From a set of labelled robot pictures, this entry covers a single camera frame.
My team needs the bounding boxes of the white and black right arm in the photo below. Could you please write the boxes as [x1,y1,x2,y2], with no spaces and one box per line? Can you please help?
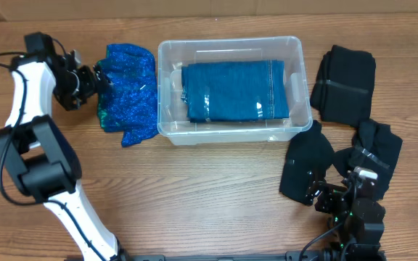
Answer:
[298,167,386,260]

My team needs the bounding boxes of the blue denim jeans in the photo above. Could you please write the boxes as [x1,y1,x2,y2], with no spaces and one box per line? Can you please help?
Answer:
[181,60,290,123]

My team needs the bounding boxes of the blue sequin fabric garment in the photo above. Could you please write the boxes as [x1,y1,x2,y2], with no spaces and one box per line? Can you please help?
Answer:
[97,43,158,147]

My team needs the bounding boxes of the large folded black garment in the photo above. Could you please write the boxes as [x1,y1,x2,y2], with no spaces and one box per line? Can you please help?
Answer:
[310,45,376,128]

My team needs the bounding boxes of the small black garment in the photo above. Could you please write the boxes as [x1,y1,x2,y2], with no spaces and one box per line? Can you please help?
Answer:
[279,120,335,206]

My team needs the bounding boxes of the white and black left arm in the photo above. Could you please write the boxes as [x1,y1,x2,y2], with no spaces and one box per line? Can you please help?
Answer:
[0,32,131,260]

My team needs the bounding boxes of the clear plastic storage bin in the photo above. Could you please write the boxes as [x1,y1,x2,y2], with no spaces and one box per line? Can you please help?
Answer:
[157,36,313,146]

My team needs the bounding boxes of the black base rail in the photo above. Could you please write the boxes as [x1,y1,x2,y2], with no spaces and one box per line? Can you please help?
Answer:
[121,250,332,261]

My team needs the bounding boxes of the black garment with tape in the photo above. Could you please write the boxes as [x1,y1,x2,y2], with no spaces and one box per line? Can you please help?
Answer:
[332,119,403,201]

